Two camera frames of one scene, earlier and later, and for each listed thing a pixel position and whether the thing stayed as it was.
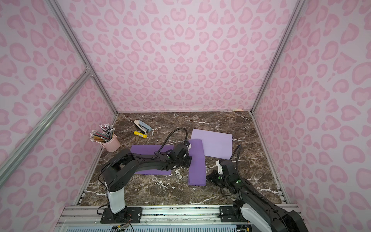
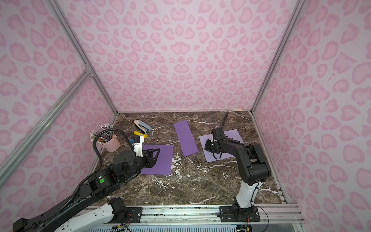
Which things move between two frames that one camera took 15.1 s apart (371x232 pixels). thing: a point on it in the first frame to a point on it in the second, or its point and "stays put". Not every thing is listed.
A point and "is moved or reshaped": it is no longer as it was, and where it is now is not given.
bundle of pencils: x=105 y=134 stays put
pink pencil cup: x=112 y=145 stays put
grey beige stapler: x=143 y=126 stays put
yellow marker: x=140 y=134 stays put
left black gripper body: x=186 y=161 to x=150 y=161
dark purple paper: x=197 y=173 is moved or reshaped
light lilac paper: x=215 y=144 is moved or reshaped
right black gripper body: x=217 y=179 to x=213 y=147
